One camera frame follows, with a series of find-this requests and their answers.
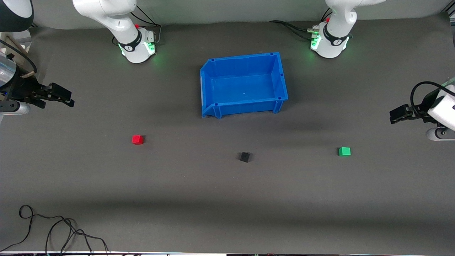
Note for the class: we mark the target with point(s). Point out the small black cube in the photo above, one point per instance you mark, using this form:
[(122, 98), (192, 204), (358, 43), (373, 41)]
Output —
[(245, 156)]

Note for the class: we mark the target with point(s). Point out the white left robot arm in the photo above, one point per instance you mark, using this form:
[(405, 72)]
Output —
[(336, 39)]

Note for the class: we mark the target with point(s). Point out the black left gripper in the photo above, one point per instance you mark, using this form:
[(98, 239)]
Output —
[(420, 113)]

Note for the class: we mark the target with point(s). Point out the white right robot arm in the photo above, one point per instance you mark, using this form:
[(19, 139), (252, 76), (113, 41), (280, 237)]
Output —
[(121, 25)]

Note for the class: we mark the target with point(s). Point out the small green cube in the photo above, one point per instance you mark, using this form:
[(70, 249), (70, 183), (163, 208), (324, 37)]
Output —
[(344, 151)]

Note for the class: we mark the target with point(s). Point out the blue plastic storage bin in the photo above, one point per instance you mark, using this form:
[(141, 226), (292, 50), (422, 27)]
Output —
[(245, 89)]

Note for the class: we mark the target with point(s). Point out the small red cube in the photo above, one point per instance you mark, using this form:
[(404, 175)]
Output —
[(137, 139)]

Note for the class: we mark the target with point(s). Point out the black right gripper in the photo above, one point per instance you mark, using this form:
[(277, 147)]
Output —
[(22, 90)]

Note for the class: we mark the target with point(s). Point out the beige grey plastic box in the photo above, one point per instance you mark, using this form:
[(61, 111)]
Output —
[(14, 37)]

